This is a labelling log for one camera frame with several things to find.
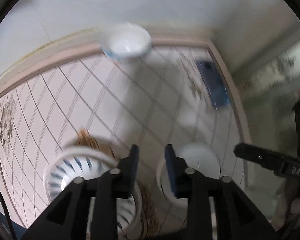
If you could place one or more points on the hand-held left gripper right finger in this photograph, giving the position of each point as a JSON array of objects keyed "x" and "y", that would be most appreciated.
[{"x": 170, "y": 162}]

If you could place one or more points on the blue striped white bowl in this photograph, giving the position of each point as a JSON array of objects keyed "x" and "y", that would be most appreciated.
[{"x": 139, "y": 201}]

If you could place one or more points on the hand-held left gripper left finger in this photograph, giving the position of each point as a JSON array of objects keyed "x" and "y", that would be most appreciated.
[{"x": 133, "y": 157}]

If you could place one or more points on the person's right hand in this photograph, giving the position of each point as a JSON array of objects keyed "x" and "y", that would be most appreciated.
[{"x": 293, "y": 210}]

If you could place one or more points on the blue striped white plate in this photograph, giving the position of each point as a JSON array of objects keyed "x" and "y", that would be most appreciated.
[{"x": 72, "y": 167}]

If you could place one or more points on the floral diamond pattern tablecloth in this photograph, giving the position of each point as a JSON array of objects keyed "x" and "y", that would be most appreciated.
[{"x": 65, "y": 100}]

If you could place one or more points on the white bowl dark rim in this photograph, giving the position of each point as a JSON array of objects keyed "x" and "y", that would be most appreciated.
[{"x": 197, "y": 160}]

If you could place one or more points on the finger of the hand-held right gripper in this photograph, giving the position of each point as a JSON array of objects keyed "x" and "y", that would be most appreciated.
[{"x": 257, "y": 155}]

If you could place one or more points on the blue smartphone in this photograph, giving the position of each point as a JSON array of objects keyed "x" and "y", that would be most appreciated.
[{"x": 212, "y": 85}]

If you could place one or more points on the white bowl blue print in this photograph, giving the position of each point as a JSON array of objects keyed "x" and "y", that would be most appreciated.
[{"x": 128, "y": 42}]

